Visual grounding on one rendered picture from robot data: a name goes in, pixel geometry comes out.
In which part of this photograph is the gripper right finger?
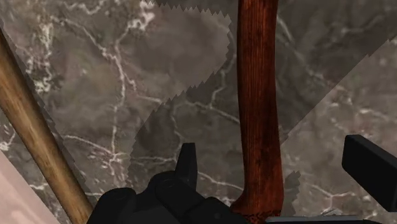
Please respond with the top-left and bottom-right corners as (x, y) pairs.
(342, 134), (397, 213)

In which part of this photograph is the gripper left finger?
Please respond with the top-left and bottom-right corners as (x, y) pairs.
(87, 143), (249, 224)

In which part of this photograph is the dark red wooden handle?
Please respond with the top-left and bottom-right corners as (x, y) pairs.
(230, 0), (284, 224)

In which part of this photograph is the light brown wooden handle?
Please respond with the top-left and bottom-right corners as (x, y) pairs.
(0, 29), (94, 224)

